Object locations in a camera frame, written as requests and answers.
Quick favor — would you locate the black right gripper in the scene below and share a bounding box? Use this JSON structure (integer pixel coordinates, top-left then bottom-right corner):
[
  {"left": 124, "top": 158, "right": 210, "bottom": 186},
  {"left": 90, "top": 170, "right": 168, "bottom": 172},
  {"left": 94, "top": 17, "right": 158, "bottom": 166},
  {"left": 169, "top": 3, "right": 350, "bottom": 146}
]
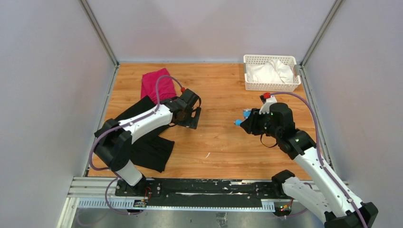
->
[{"left": 240, "top": 107, "right": 281, "bottom": 139}]

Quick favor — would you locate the blue water faucet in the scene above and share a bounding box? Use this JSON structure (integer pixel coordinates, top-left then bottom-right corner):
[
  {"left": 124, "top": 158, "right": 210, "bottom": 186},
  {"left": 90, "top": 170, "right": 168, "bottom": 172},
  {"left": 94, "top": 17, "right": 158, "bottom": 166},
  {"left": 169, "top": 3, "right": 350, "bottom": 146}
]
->
[{"left": 234, "top": 109, "right": 251, "bottom": 126}]

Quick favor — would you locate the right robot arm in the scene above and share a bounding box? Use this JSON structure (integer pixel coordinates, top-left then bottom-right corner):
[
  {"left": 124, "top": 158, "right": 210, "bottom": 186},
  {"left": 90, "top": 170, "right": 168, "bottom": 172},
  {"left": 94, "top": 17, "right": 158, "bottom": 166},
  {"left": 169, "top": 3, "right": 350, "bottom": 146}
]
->
[{"left": 239, "top": 103, "right": 378, "bottom": 228}]

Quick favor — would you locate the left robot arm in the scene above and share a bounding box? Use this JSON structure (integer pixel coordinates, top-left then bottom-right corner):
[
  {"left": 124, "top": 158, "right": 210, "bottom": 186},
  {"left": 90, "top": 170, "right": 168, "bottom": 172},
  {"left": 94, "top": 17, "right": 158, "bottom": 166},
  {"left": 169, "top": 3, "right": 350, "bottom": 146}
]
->
[{"left": 91, "top": 89, "right": 202, "bottom": 196}]

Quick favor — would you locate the magenta cloth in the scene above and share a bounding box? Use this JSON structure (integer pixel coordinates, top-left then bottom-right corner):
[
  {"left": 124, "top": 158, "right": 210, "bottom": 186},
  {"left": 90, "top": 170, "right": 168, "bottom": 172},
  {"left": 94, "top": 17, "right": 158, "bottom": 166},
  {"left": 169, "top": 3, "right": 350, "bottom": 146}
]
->
[{"left": 141, "top": 68, "right": 177, "bottom": 104}]

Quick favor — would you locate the black cloth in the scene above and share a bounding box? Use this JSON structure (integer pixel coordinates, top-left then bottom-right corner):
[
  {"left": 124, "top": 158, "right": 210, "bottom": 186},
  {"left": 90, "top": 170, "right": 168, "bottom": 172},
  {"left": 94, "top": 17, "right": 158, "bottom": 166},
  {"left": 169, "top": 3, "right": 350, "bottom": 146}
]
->
[{"left": 94, "top": 95, "right": 175, "bottom": 173}]

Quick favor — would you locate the white cloth in basket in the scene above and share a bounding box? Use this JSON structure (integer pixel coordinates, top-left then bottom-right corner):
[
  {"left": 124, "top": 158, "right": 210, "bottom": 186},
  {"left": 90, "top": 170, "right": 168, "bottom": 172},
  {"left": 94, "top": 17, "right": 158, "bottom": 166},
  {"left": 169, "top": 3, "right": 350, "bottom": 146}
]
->
[{"left": 247, "top": 59, "right": 294, "bottom": 84}]

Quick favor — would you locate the white plastic basket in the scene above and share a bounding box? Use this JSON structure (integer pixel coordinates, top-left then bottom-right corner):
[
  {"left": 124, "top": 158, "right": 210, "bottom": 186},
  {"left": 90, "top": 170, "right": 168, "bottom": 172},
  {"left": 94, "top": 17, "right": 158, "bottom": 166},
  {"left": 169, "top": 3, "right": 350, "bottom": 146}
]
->
[{"left": 243, "top": 55, "right": 301, "bottom": 92}]

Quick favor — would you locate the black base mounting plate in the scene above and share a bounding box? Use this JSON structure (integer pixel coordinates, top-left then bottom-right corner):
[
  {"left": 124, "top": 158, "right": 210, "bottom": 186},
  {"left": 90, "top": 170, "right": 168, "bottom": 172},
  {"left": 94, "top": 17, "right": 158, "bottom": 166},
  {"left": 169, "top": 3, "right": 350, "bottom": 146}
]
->
[{"left": 115, "top": 178, "right": 291, "bottom": 209}]

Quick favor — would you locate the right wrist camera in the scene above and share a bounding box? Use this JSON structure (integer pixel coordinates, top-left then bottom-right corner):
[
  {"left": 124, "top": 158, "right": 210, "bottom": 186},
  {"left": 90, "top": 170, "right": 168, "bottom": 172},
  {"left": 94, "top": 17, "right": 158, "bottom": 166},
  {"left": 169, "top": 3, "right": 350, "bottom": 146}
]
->
[{"left": 259, "top": 93, "right": 277, "bottom": 114}]

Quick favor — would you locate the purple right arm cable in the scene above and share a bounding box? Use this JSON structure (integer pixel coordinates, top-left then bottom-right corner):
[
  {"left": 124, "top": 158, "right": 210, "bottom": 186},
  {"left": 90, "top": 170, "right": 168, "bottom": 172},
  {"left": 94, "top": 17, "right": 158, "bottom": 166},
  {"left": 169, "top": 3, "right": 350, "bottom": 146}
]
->
[{"left": 269, "top": 92, "right": 369, "bottom": 228}]

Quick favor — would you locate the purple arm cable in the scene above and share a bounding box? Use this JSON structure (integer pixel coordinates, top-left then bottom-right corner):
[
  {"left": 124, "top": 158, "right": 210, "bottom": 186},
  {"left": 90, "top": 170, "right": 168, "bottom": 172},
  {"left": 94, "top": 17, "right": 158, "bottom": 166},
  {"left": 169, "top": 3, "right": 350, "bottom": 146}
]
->
[
  {"left": 88, "top": 75, "right": 185, "bottom": 216},
  {"left": 269, "top": 92, "right": 369, "bottom": 228}
]

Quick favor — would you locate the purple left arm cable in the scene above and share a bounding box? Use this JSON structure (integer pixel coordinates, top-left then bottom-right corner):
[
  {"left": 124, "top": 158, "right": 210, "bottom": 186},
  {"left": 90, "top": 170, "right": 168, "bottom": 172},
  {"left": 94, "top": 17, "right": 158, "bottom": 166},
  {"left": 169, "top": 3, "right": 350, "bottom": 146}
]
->
[{"left": 88, "top": 75, "right": 185, "bottom": 216}]

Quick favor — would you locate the aluminium frame rail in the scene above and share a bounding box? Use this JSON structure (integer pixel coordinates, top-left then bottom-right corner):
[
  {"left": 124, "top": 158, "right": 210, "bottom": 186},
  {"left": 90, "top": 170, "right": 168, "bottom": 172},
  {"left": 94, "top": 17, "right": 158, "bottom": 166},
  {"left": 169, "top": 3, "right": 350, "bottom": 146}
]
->
[{"left": 67, "top": 177, "right": 297, "bottom": 212}]

